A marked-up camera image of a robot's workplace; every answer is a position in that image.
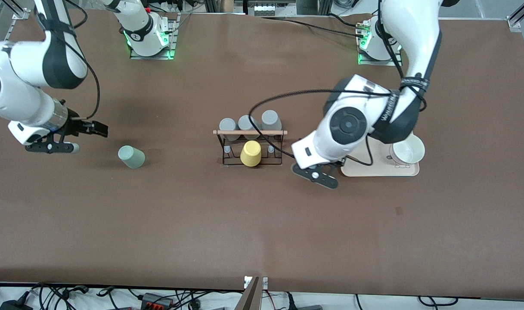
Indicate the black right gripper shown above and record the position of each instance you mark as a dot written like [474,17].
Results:
[74,125]

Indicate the mint green plastic cup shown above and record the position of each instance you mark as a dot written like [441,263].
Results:
[131,157]

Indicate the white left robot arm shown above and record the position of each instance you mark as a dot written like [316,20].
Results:
[412,34]

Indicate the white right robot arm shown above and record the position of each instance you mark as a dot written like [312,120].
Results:
[20,99]

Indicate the grey plastic cup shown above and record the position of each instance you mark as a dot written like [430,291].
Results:
[228,125]
[244,123]
[271,119]

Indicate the yellow plastic cup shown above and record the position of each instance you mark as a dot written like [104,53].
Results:
[250,154]

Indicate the orange black terminal block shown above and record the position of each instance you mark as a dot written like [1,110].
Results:
[156,300]

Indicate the black power adapter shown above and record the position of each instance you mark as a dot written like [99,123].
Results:
[16,305]

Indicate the grey power strip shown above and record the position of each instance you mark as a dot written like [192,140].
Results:
[272,9]

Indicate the black plug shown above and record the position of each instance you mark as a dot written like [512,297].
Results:
[289,301]

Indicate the beige rectangular tray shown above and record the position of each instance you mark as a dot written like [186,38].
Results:
[382,170]

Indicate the white bowl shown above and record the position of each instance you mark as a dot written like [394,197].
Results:
[410,150]

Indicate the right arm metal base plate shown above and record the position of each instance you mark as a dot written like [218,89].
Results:
[170,47]

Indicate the aluminium frame corner bracket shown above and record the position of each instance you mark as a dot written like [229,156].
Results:
[515,22]
[20,13]

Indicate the aluminium profile post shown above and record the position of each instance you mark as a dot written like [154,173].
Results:
[218,5]
[324,6]

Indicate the camera stand bracket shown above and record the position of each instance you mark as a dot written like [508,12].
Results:
[251,297]

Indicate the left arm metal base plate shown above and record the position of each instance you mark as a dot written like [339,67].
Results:
[369,62]

